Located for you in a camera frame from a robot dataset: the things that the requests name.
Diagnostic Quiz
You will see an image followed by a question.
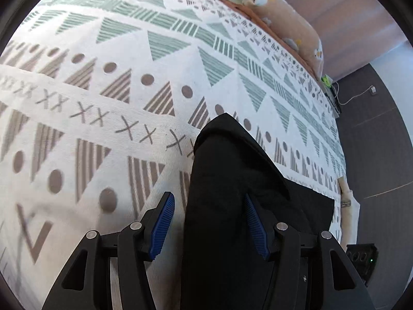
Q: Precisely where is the green item on cabinet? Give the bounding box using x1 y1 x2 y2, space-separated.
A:
321 75 333 88

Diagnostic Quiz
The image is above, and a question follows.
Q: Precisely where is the orange patterned pillow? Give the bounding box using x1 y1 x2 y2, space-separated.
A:
243 0 324 79

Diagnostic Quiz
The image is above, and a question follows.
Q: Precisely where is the cream bedside cabinet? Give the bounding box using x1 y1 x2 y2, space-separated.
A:
322 84 341 119

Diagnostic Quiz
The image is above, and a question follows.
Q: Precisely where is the pink curtain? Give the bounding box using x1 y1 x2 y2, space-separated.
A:
286 0 407 81

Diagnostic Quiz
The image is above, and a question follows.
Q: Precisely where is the white patterned bedspread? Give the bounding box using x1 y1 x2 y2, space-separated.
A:
1 0 346 309

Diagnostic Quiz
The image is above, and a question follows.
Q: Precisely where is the white charger cable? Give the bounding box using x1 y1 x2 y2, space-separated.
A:
332 82 378 106

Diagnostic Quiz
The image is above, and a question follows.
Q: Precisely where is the black garment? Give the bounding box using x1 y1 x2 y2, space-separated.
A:
181 113 334 309

